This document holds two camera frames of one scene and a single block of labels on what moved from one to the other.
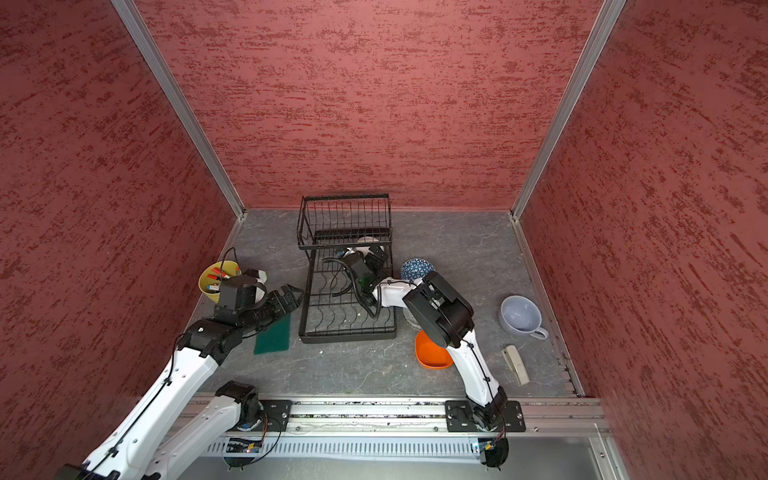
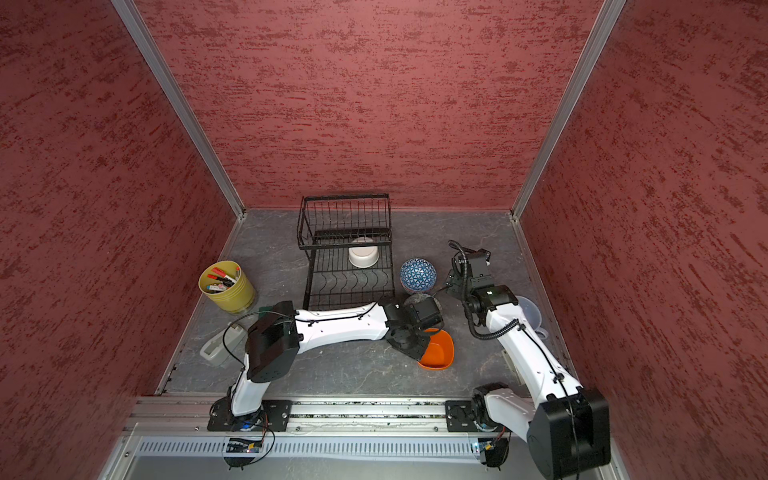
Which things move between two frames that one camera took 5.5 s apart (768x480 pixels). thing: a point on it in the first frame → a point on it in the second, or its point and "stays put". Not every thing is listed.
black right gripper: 379,264 → 452,284
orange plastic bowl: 430,354 stays put
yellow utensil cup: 211,277 stays put
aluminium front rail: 399,416 stays put
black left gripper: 293,304 → 416,352
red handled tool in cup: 219,272 stays put
